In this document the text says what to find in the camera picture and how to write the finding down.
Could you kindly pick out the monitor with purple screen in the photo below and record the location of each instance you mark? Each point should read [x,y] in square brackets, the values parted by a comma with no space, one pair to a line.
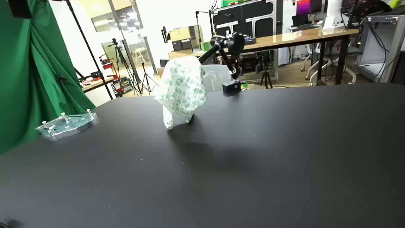
[308,8]

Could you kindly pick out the green backdrop curtain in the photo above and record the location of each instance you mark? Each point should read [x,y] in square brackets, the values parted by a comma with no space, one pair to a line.
[30,76]

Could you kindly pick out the low table with red items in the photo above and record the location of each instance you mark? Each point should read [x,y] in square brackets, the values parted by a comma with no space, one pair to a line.
[99,82]

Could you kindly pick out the grey chair back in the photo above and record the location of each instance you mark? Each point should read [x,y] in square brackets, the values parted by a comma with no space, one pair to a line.
[217,76]

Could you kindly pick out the long wooden table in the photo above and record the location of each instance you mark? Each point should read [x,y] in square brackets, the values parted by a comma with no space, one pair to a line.
[295,38]

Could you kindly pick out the black camera on articulated mount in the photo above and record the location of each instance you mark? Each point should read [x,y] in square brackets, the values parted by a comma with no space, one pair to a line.
[230,44]

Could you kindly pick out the black shelf unit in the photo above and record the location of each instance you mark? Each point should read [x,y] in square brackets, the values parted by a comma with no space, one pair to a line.
[245,17]

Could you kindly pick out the white machine cabinet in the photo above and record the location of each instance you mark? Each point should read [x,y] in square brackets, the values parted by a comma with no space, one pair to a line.
[380,42]

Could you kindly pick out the small black tripod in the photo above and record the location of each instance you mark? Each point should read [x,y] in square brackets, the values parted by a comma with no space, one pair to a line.
[266,77]

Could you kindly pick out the white pillar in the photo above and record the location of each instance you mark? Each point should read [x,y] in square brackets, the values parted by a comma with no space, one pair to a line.
[335,14]

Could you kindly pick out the white cloth with green print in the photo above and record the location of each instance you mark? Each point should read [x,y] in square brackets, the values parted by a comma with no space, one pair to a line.
[181,86]

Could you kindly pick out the clear acrylic plate with screws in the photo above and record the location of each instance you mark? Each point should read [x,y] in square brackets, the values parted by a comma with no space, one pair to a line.
[66,123]

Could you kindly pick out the cardboard box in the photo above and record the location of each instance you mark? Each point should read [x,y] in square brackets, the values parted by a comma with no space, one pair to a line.
[185,33]

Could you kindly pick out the tall black tripod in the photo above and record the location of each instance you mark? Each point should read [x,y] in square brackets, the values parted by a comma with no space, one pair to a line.
[122,63]

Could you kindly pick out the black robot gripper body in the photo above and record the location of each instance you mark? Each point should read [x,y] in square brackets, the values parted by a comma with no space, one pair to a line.
[19,8]

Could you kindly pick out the black backdrop stand pole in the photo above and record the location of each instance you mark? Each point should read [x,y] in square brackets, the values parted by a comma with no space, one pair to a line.
[89,48]

